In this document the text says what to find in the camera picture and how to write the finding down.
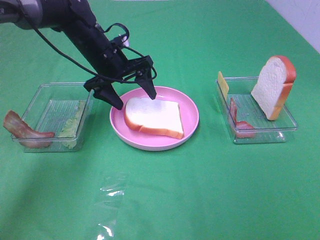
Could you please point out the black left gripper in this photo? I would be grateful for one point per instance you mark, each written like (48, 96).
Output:
(118, 64)

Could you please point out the green tablecloth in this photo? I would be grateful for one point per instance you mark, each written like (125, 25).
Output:
(206, 189)

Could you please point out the right clear plastic tray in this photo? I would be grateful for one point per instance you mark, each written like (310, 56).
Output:
(264, 130)

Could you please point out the pink round plate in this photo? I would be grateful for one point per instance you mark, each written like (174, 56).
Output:
(189, 116)

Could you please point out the yellow cheese slice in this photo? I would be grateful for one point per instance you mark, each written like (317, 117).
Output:
(224, 87)

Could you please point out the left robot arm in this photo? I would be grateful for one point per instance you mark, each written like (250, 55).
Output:
(77, 21)

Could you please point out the green lettuce leaf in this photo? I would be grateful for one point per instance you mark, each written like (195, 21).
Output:
(71, 125)

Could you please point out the left clear plastic tray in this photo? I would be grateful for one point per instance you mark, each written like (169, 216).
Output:
(62, 108)

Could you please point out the clear plastic tray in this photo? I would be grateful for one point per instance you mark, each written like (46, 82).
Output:
(62, 108)
(264, 130)

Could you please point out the bacon strip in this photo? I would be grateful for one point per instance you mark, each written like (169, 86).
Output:
(20, 129)
(240, 125)

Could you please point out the bread slice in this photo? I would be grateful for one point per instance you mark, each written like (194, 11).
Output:
(274, 84)
(155, 117)

